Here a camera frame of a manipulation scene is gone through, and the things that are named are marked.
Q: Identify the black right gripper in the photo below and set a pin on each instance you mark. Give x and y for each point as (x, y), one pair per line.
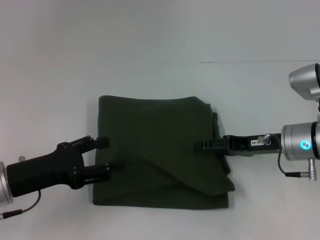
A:
(252, 145)

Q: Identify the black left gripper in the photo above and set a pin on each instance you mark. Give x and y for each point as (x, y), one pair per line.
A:
(45, 170)

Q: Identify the dark green FREE! t-shirt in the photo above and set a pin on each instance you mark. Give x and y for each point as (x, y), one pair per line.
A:
(162, 150)

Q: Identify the right gripper silver plug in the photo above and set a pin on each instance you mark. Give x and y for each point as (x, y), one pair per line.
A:
(265, 140)

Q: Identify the gripper silver plug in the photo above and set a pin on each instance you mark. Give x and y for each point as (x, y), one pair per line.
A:
(265, 140)
(22, 158)

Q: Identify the left gripper silver plug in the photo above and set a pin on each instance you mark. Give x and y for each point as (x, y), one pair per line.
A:
(22, 158)

